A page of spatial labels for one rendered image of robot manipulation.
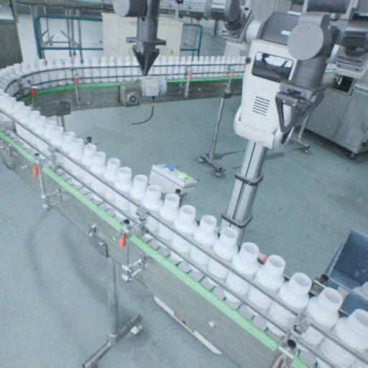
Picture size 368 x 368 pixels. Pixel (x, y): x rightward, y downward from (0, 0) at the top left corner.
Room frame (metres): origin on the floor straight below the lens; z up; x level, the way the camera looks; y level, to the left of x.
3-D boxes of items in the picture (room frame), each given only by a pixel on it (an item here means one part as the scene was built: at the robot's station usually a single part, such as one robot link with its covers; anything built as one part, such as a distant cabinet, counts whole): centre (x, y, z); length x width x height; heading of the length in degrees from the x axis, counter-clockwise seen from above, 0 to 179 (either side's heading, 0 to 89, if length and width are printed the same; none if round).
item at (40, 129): (0.97, 0.55, 1.08); 0.06 x 0.06 x 0.17
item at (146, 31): (0.87, 0.15, 1.51); 0.10 x 0.07 x 0.07; 145
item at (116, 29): (4.99, 0.94, 0.59); 1.10 x 0.62 x 1.18; 127
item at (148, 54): (0.88, 0.15, 1.44); 0.07 x 0.07 x 0.09; 55
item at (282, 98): (0.59, -0.21, 1.44); 0.07 x 0.07 x 0.09; 54
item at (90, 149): (0.81, 0.31, 1.08); 0.06 x 0.06 x 0.17
